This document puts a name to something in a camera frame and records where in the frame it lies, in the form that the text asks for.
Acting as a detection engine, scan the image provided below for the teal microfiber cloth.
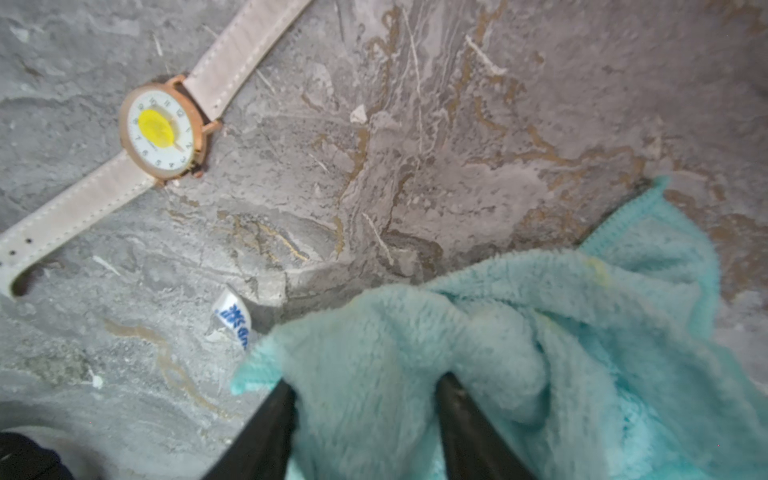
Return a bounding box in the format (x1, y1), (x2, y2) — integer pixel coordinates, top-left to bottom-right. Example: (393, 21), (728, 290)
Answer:
(231, 177), (767, 479)

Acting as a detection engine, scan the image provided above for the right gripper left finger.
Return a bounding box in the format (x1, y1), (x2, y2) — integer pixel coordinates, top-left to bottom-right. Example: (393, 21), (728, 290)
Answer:
(203, 380), (296, 480)

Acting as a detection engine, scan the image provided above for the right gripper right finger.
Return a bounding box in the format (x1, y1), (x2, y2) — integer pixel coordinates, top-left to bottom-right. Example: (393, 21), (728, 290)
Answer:
(435, 373), (535, 480)

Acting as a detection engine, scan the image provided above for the small paper label scrap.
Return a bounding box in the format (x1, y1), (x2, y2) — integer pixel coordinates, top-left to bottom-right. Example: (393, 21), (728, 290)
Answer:
(212, 285), (252, 351)

